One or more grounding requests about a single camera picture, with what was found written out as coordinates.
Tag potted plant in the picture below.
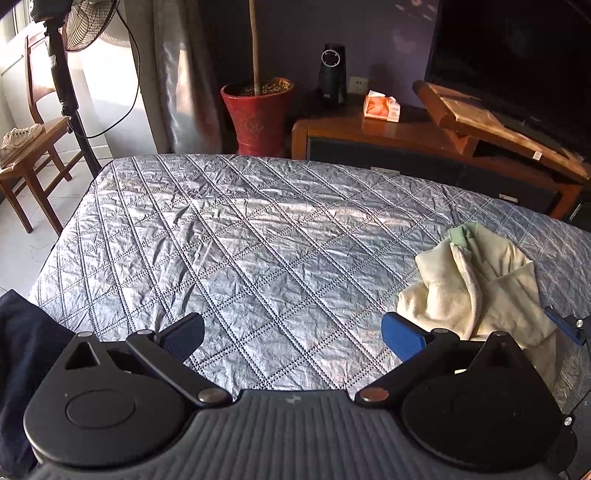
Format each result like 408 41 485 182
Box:
248 0 260 95

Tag black television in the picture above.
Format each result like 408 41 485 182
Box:
425 0 591 157

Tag dark navy cloth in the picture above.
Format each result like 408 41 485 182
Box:
0 290 77 478

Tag black tripod pole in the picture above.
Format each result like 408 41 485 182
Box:
44 19 103 178

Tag grey curtain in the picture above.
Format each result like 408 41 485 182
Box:
124 0 223 155

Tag white sneaker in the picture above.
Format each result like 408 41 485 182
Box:
0 124 42 163

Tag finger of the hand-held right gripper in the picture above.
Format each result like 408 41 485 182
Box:
544 307 591 346

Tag orange tissue box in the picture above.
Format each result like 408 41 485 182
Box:
363 90 402 123

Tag wooden chair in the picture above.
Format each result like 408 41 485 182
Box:
0 21 75 236

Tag window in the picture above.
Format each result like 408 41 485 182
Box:
0 0 29 70

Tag red flower pot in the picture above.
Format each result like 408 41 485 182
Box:
220 77 295 158

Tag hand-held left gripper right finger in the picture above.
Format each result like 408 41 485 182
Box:
355 312 528 407

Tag black speaker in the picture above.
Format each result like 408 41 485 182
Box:
318 44 348 106

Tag black standing fan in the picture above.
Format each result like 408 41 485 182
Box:
60 0 122 52

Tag black camera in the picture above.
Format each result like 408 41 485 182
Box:
30 0 75 23

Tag wooden cabinet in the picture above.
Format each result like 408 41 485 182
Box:
291 95 585 220

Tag silver quilted bed cover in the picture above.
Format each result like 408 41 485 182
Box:
27 154 591 416

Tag cream sweater with green trim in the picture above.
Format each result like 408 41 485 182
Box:
396 222 561 389

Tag black fan cable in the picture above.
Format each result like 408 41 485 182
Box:
87 7 142 139

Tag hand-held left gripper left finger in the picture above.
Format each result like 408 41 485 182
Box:
62 313 232 409

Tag wooden television riser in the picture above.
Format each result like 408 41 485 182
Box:
412 80 591 182

